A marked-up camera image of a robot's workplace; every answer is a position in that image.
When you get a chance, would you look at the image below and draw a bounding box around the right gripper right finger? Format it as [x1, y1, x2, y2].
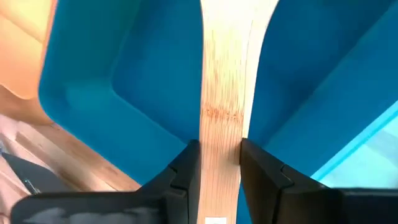
[239, 138, 332, 224]

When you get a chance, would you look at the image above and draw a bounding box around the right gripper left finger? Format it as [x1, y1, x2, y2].
[136, 139, 201, 224]

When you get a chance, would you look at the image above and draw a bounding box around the wooden spork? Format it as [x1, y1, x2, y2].
[196, 0, 280, 224]

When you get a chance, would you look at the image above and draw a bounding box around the orange plastic bin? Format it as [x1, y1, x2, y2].
[0, 0, 58, 100]

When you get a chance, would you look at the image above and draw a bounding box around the turquoise plastic bin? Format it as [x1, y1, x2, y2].
[310, 99, 398, 190]

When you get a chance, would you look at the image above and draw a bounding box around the blue plastic bin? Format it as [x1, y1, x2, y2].
[37, 0, 398, 224]

